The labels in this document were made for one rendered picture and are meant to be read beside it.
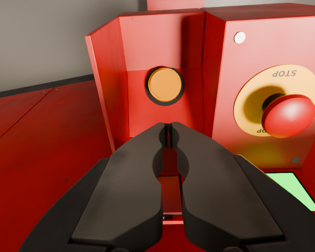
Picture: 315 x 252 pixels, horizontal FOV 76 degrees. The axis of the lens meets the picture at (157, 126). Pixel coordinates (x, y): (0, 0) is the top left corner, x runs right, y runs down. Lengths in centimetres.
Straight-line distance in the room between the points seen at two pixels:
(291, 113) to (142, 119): 15
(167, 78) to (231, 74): 8
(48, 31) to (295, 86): 99
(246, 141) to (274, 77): 7
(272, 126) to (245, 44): 7
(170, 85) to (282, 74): 11
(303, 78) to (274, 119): 5
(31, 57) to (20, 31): 11
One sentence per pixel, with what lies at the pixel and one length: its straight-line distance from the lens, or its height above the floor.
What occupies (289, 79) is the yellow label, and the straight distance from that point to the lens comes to 21.
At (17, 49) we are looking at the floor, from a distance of 116.
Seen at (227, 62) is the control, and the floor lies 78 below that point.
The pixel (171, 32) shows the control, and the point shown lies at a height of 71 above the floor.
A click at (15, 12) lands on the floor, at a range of 112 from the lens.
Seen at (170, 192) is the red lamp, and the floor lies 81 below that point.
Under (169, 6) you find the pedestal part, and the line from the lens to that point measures 83.
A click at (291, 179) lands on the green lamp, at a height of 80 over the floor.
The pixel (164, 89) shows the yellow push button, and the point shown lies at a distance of 23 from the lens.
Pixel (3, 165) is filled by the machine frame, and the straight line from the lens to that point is 60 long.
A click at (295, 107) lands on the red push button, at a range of 18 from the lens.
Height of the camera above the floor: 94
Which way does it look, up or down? 56 degrees down
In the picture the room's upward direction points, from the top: 179 degrees counter-clockwise
